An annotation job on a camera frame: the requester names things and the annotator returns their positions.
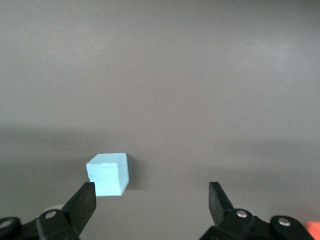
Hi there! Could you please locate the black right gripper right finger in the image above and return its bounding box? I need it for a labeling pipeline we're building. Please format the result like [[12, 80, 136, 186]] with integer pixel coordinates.
[[199, 181, 315, 240]]

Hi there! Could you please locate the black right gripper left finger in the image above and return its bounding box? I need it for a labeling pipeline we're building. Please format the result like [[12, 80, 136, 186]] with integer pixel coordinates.
[[0, 181, 98, 240]]

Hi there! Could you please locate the light blue foam block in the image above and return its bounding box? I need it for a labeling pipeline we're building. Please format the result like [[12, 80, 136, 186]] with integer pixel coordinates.
[[86, 152, 130, 198]]

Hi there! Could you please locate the orange foam block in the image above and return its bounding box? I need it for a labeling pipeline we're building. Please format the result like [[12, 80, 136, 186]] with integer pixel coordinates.
[[305, 221, 320, 240]]

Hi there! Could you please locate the dark grey table mat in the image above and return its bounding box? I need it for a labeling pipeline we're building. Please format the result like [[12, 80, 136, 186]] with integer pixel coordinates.
[[0, 0, 320, 240]]

